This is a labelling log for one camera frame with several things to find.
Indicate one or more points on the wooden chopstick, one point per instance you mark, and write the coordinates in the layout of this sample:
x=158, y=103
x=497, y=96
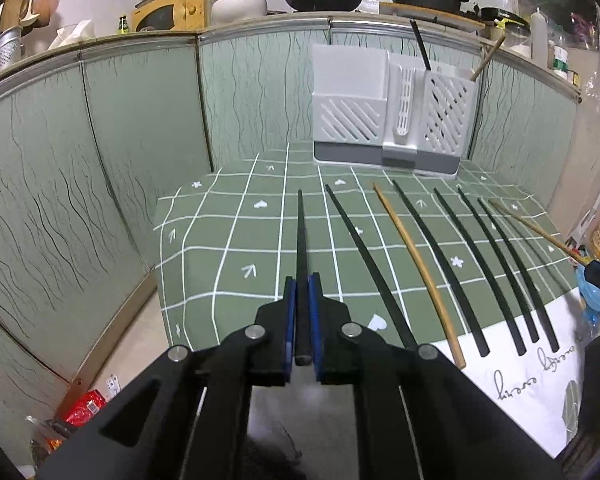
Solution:
x=430, y=282
x=485, y=60
x=540, y=230

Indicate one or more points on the white plastic utensil holder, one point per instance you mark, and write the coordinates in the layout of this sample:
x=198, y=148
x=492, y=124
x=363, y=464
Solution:
x=347, y=110

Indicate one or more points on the blue plastic toy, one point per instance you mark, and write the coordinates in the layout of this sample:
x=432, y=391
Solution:
x=592, y=300

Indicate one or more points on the yellow cardboard box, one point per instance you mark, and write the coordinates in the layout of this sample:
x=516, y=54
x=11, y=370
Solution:
x=165, y=10

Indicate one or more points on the white squeeze bottle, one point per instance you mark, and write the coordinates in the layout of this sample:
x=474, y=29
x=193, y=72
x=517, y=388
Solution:
x=539, y=35

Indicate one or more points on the wooden cutting board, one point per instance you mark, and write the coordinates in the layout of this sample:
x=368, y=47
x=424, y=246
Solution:
x=430, y=17

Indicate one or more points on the green patterned kitchen cabinet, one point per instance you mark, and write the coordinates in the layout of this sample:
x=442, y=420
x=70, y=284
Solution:
x=130, y=135

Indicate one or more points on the white pot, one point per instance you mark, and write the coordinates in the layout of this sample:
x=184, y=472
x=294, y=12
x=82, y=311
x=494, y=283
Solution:
x=237, y=7

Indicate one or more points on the white printed cloth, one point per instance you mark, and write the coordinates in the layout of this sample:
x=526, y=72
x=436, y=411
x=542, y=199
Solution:
x=520, y=390

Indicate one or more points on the red packet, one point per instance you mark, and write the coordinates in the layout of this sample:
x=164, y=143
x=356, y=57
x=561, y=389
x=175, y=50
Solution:
x=85, y=407

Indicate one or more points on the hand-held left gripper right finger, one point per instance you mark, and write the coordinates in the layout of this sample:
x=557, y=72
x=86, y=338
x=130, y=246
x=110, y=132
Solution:
x=314, y=320

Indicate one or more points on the green glass bottle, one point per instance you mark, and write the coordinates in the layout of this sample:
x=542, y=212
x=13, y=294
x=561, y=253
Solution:
x=123, y=25

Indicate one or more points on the metal grater cup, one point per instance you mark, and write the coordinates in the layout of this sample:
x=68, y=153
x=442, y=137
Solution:
x=9, y=50

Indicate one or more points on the white bottle with green label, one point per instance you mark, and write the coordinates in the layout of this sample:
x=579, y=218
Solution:
x=560, y=62

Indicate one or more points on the clear jar of white powder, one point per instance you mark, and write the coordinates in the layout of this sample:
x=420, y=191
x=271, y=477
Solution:
x=516, y=42

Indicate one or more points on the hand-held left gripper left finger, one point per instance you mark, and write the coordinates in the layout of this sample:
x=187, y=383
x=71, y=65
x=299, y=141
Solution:
x=290, y=310

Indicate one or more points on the green checked tablecloth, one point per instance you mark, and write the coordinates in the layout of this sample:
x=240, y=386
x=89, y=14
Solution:
x=230, y=240

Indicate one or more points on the black chopstick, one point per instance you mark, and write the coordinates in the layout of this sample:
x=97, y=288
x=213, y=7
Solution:
x=360, y=250
x=475, y=330
x=302, y=260
x=420, y=42
x=512, y=332
x=527, y=325
x=547, y=335

